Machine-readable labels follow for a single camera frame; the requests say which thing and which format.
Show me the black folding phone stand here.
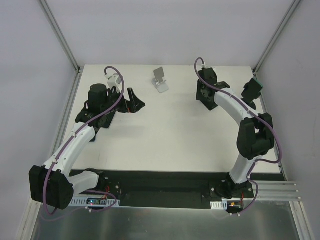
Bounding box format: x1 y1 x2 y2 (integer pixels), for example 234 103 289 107
196 79 218 111

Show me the black round phone stand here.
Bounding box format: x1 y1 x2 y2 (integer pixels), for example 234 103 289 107
241 84 257 110

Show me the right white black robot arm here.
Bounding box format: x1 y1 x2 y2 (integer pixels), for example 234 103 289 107
196 67 275 199

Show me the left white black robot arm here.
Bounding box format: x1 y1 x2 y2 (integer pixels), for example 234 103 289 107
29 83 146 210

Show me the silver phone stand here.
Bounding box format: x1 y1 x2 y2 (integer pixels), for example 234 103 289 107
151 67 169 94

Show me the dark blue phone left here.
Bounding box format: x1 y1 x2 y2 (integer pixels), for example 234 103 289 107
89 136 96 143

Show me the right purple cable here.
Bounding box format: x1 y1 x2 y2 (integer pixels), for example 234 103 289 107
194 56 284 217

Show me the purple cable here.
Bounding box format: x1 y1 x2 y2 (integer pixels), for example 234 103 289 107
194 56 284 217
42 65 126 216

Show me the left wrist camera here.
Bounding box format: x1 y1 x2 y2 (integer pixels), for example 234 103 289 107
105 73 122 88

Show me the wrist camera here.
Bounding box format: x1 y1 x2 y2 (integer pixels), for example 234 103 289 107
105 73 122 88
201 64 216 71

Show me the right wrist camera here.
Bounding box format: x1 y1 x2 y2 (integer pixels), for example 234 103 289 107
201 64 216 71

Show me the right aluminium frame post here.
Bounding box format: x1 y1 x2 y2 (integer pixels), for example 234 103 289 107
252 0 303 76

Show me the aluminium frame post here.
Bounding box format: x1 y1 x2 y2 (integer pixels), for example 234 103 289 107
252 0 303 76
38 0 81 74

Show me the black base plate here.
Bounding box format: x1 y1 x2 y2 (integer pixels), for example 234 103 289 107
69 169 287 209

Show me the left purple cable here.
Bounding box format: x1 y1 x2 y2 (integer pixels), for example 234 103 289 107
42 65 126 216

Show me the left aluminium frame post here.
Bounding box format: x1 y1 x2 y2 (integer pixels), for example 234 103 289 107
38 0 81 74

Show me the left white cable duct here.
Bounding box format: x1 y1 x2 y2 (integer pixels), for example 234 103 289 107
68 197 120 208

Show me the white cable duct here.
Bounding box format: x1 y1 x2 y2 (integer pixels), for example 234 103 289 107
210 201 228 211
68 197 120 208

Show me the right white cable duct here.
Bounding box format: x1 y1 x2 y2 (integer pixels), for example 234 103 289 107
210 201 228 211

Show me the aluminium rail right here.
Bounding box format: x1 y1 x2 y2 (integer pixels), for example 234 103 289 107
256 181 302 202

